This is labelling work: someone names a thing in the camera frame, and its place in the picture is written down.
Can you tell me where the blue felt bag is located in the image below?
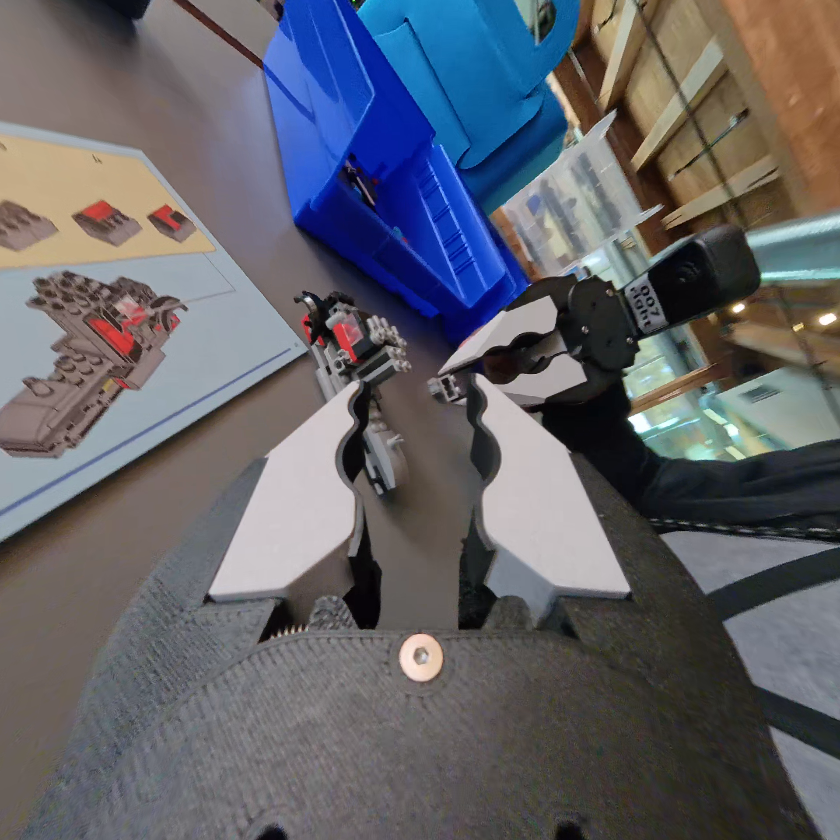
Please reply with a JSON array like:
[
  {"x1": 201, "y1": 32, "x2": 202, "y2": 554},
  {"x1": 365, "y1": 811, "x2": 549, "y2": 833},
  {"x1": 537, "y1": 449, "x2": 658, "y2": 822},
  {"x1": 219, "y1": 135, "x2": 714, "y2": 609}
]
[{"x1": 357, "y1": 0, "x2": 581, "y2": 214}]

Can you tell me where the black webbing strap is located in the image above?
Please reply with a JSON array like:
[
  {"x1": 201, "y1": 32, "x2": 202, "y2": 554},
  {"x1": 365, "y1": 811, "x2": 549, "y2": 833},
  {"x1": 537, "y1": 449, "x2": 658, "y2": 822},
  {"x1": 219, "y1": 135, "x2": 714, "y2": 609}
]
[{"x1": 709, "y1": 545, "x2": 840, "y2": 618}]

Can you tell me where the grey black toy brick model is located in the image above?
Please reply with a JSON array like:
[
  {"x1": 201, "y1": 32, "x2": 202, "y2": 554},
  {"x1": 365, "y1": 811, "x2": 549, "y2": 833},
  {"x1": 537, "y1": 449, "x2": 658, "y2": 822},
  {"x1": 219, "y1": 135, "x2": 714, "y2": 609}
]
[{"x1": 294, "y1": 290, "x2": 413, "y2": 500}]

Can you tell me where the toy brick instruction booklet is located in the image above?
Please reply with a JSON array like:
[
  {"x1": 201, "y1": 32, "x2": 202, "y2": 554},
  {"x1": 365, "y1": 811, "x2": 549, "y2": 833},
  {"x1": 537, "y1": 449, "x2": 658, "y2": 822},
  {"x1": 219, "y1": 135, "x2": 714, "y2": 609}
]
[{"x1": 0, "y1": 121, "x2": 308, "y2": 542}]

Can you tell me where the grey desk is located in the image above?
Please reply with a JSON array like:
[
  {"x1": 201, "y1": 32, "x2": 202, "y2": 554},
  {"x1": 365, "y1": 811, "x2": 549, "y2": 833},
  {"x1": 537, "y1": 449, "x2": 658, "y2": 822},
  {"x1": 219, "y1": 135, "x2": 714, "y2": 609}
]
[{"x1": 0, "y1": 0, "x2": 572, "y2": 840}]

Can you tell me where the clear plastic storage box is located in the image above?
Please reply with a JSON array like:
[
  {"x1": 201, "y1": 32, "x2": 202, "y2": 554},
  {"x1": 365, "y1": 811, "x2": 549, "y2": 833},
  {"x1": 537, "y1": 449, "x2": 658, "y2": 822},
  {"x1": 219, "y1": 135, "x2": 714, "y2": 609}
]
[{"x1": 502, "y1": 112, "x2": 664, "y2": 277}]

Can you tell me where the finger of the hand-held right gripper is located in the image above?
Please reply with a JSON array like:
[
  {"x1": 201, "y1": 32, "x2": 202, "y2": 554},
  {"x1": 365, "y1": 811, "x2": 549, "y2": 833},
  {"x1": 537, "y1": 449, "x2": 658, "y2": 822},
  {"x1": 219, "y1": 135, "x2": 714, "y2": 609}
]
[
  {"x1": 484, "y1": 351, "x2": 589, "y2": 406},
  {"x1": 437, "y1": 295, "x2": 560, "y2": 376}
]

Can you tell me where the person's grey sweatshirt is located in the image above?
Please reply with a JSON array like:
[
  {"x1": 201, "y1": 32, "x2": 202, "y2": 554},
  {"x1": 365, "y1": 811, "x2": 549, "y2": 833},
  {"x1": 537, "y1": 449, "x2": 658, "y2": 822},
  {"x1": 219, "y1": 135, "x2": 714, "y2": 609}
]
[{"x1": 656, "y1": 528, "x2": 840, "y2": 840}]

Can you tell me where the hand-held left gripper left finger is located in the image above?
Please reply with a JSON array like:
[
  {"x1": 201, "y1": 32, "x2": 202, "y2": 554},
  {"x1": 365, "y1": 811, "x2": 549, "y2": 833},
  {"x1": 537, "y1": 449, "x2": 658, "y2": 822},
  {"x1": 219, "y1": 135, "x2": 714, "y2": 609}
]
[{"x1": 207, "y1": 379, "x2": 367, "y2": 618}]

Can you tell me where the silver ventilation duct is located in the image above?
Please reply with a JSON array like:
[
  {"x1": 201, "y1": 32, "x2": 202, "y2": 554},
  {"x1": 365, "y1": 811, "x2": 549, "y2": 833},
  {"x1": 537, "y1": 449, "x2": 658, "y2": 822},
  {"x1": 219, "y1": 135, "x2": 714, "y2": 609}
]
[{"x1": 748, "y1": 210, "x2": 840, "y2": 283}]

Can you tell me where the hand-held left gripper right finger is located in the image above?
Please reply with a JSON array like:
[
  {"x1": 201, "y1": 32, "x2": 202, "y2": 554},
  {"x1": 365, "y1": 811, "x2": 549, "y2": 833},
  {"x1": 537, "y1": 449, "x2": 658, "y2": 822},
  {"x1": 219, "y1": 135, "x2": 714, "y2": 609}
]
[{"x1": 465, "y1": 374, "x2": 632, "y2": 626}]

